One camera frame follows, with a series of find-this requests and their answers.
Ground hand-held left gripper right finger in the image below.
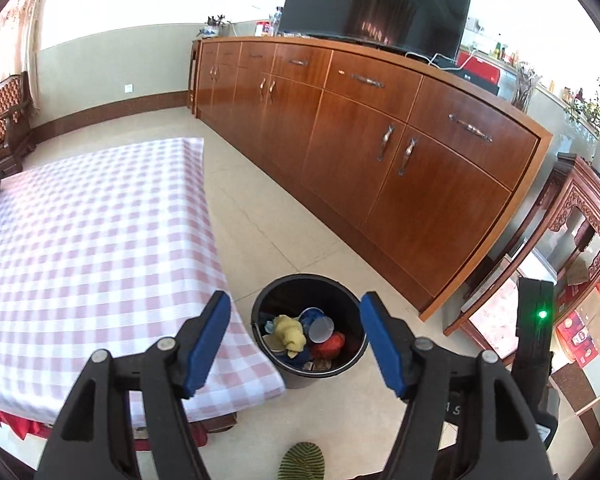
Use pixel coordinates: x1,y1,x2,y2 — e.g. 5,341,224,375
359,291,556,480

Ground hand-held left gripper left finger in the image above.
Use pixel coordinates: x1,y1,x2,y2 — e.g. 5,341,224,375
32,290,232,480

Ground orange plastic bag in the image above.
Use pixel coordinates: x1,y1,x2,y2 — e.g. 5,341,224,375
312,331,346,358

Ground blue paper cup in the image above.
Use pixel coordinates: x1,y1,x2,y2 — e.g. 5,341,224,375
300,307,336,343

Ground yellow cloth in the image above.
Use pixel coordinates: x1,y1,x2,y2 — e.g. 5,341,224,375
272,315,308,359

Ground black plastic bucket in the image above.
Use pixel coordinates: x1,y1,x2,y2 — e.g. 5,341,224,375
251,273,370,390

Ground red printed carton box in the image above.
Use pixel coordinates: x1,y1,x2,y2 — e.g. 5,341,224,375
555,310,600,367

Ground pink floral framed panel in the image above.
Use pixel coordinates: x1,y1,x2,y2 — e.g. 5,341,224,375
461,254,556,361

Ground green striped slipper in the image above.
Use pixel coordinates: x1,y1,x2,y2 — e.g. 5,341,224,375
279,442,326,480

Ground carved wooden side table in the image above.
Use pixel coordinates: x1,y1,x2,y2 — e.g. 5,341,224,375
444,152,600,361

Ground pink checked tablecloth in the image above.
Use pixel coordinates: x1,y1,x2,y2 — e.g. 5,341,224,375
0,137,286,423

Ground long wooden sideboard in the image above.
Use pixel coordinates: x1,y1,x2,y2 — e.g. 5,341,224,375
190,35,553,322

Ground glass vase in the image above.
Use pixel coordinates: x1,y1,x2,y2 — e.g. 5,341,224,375
511,62,541,113

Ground group of small bottles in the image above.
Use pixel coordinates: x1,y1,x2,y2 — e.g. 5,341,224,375
490,35,522,66

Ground wooden sofa bench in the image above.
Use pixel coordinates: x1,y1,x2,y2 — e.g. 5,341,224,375
0,71,37,176

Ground small potted plant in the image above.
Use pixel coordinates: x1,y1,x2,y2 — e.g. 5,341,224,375
201,14,231,38

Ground flat screen television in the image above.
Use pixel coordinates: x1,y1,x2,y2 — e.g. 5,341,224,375
276,0,477,61

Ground pink patterned curtain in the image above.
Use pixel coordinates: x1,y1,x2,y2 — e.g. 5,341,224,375
0,0,46,96

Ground white cable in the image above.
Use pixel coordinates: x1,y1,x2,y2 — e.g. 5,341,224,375
405,45,481,68

